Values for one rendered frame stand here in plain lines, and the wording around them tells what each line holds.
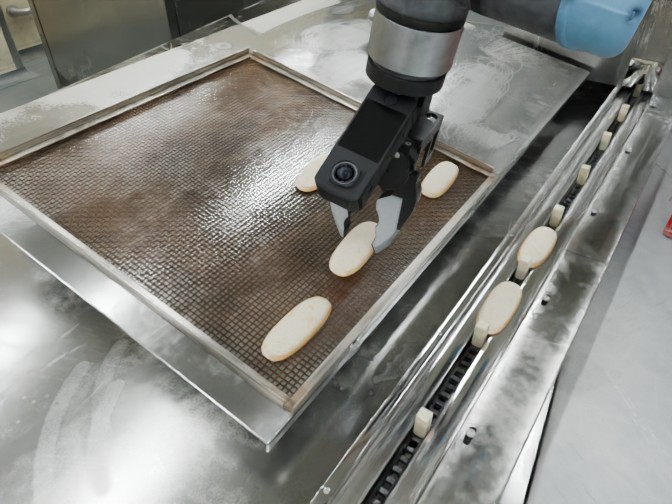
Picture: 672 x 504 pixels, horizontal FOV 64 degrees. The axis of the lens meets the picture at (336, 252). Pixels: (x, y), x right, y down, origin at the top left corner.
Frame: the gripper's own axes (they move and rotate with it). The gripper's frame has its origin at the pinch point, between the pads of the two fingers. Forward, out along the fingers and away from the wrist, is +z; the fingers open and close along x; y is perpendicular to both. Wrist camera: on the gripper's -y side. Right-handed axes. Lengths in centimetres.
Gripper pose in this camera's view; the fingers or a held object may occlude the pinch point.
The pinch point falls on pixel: (358, 238)
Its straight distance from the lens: 59.8
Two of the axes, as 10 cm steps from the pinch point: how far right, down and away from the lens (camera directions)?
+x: -8.7, -4.3, 2.5
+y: 4.7, -5.8, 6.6
